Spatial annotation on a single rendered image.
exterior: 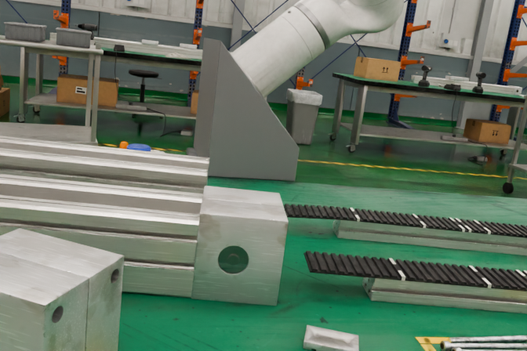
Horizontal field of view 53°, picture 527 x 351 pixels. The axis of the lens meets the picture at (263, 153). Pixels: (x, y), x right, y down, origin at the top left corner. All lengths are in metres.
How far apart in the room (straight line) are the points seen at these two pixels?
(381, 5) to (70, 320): 0.98
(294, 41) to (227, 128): 0.24
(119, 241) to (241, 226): 0.12
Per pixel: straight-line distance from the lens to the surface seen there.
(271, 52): 1.12
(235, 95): 1.01
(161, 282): 0.57
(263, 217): 0.54
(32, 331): 0.38
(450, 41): 9.28
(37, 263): 0.42
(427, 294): 0.65
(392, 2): 1.23
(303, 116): 5.67
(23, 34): 3.66
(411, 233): 0.82
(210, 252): 0.55
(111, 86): 5.48
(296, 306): 0.58
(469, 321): 0.64
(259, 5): 8.31
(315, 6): 1.15
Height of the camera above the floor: 1.05
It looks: 12 degrees down
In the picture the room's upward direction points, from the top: 7 degrees clockwise
